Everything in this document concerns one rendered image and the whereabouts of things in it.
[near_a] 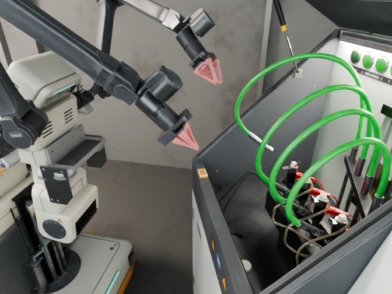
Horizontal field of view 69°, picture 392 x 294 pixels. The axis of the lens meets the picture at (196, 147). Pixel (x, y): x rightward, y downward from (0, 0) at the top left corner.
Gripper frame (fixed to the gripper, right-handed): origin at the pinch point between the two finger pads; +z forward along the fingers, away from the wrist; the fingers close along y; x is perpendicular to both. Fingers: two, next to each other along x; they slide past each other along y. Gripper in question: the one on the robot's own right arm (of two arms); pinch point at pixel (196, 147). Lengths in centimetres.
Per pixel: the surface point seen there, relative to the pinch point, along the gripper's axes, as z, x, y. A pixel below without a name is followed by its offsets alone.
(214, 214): 21.9, 2.0, -13.6
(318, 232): 30.3, -15.9, 13.1
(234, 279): 26.1, -21.0, -9.4
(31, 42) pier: -114, 179, -118
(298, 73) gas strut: 17, 43, 31
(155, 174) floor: 45, 160, -124
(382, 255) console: 32.9, -25.9, 22.4
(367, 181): 35.5, -3.3, 27.7
